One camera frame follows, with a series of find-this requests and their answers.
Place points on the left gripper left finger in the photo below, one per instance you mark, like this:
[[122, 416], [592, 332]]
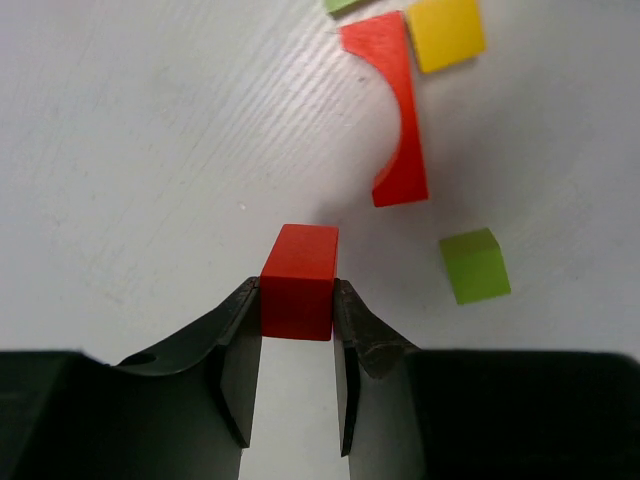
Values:
[[180, 409]]

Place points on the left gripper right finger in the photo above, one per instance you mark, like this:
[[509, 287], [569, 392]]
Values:
[[412, 413]]

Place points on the red rectangular wood block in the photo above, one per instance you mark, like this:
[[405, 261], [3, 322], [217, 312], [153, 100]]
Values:
[[297, 282]]

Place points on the red arch wood block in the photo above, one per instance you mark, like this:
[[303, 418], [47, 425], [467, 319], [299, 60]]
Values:
[[381, 41]]

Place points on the long green wood block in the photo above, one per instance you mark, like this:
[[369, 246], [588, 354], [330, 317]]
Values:
[[336, 7]]

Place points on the green wood cube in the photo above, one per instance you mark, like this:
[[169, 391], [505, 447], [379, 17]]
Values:
[[475, 266]]

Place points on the yellow wood cube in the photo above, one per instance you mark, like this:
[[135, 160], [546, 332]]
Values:
[[445, 32]]

